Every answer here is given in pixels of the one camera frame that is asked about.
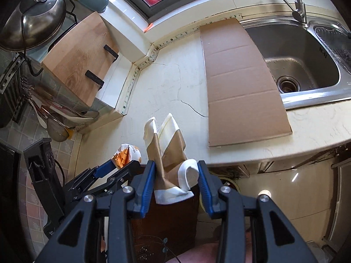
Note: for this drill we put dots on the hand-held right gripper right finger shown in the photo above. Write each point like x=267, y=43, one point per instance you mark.
x=204, y=189

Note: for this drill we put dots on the steel pot lid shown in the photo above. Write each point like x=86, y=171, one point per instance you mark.
x=35, y=19

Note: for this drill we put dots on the black hook rail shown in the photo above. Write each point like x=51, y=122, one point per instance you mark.
x=16, y=101

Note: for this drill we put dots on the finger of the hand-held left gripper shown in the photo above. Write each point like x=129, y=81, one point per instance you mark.
x=123, y=174
x=105, y=168

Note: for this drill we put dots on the stainless steel sink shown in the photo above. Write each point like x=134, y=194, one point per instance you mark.
x=296, y=49

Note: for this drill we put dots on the mesh strainer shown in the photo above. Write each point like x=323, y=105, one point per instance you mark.
x=57, y=130

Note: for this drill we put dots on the orange white snack packet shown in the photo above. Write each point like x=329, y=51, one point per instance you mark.
x=131, y=153

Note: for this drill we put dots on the cardboard sheet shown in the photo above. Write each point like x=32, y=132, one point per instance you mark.
x=241, y=87

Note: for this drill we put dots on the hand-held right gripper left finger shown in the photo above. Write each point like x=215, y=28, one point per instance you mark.
x=146, y=189

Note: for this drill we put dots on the person's pink garment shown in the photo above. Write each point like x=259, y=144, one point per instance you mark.
x=197, y=252

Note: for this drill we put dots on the steel faucet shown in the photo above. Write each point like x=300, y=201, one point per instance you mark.
x=300, y=11

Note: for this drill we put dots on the brown white paper bag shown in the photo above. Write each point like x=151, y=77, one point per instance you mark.
x=172, y=148

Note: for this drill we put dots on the steel cabinet door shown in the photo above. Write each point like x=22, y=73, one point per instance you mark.
x=340, y=202

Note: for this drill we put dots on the wooden cutting board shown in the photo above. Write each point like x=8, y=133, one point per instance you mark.
x=79, y=57

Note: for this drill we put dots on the metal knife rack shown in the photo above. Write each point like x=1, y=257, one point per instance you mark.
x=9, y=76

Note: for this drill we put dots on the black trash bin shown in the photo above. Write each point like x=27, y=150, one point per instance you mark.
x=233, y=185

